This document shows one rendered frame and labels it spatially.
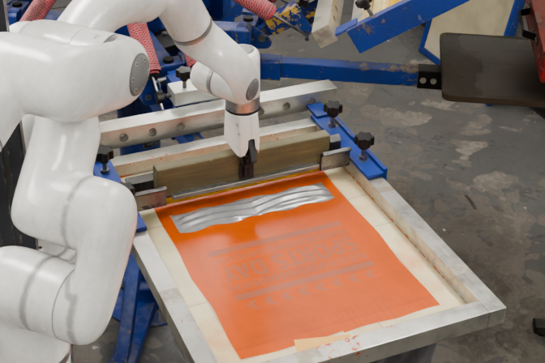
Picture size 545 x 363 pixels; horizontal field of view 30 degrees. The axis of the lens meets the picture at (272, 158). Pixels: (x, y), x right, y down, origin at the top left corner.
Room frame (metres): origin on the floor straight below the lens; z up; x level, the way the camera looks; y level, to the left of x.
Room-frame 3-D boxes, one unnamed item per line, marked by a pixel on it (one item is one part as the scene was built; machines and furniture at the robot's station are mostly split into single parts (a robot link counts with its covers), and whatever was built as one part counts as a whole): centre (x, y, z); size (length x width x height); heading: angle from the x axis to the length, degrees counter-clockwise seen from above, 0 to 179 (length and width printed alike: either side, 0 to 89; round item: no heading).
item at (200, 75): (1.87, 0.10, 1.25); 0.15 x 0.10 x 0.11; 145
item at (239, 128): (1.90, 0.07, 1.12); 0.10 x 0.07 x 0.11; 23
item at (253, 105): (1.91, 0.07, 1.18); 0.09 x 0.07 x 0.03; 23
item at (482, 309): (1.71, -0.01, 0.97); 0.79 x 0.58 x 0.04; 24
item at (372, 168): (2.04, -0.17, 0.97); 0.30 x 0.05 x 0.07; 24
